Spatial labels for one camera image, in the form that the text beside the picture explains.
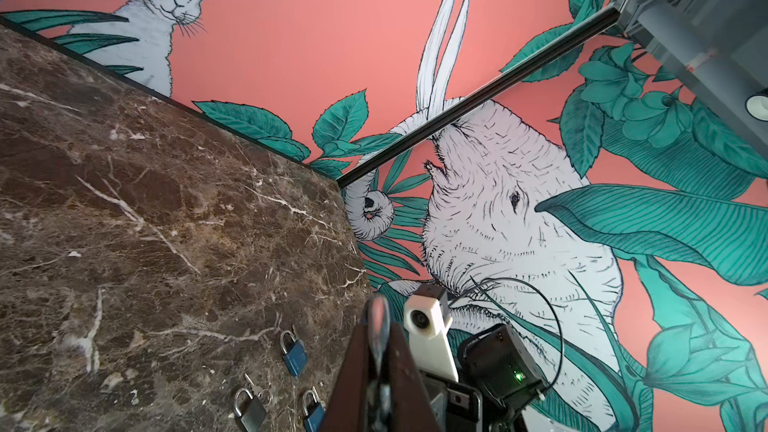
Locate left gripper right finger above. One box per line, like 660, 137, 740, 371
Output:
383, 323, 440, 432

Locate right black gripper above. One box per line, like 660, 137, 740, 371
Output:
421, 371, 528, 432

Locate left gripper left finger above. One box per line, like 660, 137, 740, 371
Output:
319, 324, 374, 432

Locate blue padlock front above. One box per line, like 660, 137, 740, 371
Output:
300, 387, 325, 432

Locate blue padlock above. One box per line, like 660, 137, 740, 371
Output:
279, 327, 308, 377
366, 294, 391, 431
300, 387, 325, 432

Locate black padlock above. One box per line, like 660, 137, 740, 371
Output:
233, 373, 272, 432

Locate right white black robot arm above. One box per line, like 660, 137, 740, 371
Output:
421, 324, 551, 431

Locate right black frame post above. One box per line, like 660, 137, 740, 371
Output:
337, 5, 620, 188

